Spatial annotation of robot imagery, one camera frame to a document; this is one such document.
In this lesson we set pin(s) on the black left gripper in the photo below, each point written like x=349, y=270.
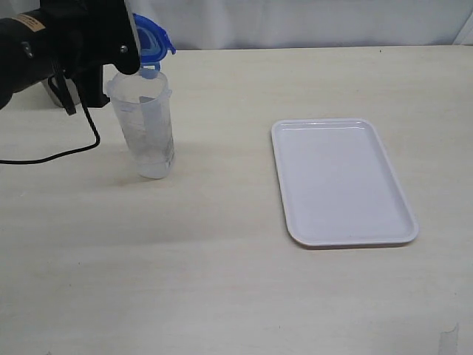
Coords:
x=86, y=35

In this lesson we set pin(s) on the stainless steel cup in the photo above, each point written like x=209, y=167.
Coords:
x=55, y=99

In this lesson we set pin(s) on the blue snap-lock container lid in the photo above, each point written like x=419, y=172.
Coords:
x=154, y=46

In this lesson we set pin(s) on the clear plastic tall container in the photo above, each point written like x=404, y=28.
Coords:
x=142, y=105

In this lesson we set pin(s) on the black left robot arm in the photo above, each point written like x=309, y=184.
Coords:
x=27, y=54

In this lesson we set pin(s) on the white backdrop curtain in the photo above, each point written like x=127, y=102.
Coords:
x=216, y=25

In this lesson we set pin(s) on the white rectangular plastic tray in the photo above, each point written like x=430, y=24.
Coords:
x=337, y=185

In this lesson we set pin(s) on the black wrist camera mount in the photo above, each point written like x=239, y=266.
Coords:
x=125, y=46

